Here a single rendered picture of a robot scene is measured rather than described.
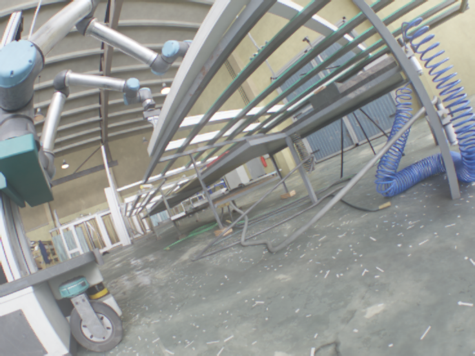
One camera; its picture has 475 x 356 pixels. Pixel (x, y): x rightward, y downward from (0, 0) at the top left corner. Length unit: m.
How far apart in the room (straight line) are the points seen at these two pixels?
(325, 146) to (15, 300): 7.97
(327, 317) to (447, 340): 0.25
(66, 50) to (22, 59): 9.81
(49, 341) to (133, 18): 9.89
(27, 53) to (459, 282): 1.14
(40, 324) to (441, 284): 0.90
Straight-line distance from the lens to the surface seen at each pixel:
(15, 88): 0.75
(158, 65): 1.23
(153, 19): 10.24
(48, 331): 0.68
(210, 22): 0.81
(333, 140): 7.71
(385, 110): 7.04
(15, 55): 0.76
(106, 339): 0.78
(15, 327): 0.71
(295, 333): 0.47
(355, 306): 0.48
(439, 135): 0.76
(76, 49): 10.54
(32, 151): 0.75
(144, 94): 1.63
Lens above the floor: 0.32
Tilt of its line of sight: 3 degrees up
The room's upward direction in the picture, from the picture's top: 23 degrees counter-clockwise
